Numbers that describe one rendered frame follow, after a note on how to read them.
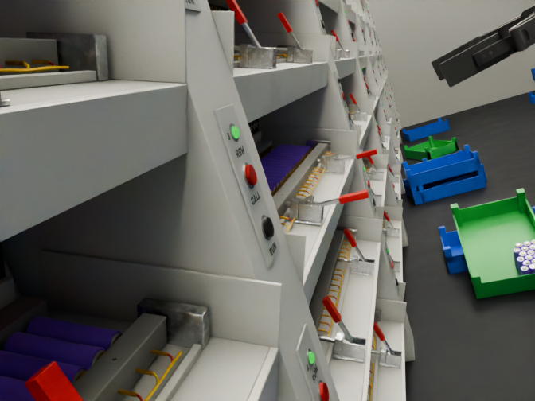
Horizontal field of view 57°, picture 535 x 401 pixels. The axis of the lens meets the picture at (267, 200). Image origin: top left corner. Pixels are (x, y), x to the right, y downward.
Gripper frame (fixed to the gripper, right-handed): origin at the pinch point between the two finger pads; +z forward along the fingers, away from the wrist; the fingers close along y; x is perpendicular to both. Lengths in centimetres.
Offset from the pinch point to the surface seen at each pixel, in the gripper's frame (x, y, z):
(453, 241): -57, 90, 15
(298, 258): -6.2, -30.3, 19.5
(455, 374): -58, 23, 23
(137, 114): 9, -46, 17
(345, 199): -6.9, -12.9, 17.2
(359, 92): -1, 100, 21
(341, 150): -6.7, 30.0, 22.6
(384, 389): -45, 6, 32
